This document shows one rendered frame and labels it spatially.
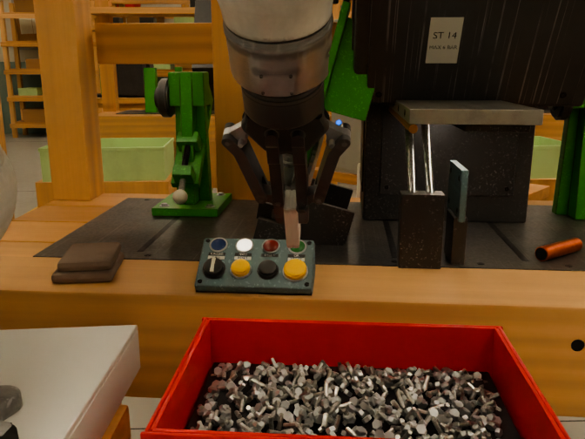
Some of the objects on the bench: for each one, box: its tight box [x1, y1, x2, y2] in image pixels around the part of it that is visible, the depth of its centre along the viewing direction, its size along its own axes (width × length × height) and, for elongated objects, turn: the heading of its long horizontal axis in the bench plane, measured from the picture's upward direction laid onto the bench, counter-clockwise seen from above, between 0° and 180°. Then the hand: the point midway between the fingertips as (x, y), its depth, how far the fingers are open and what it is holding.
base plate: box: [33, 198, 585, 272], centre depth 108 cm, size 42×110×2 cm, turn 85°
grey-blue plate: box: [444, 160, 468, 265], centre depth 90 cm, size 10×2×14 cm, turn 175°
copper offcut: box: [535, 238, 582, 261], centre depth 91 cm, size 9×2×2 cm, turn 124°
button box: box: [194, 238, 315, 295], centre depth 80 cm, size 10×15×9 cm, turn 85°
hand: (292, 219), depth 69 cm, fingers closed
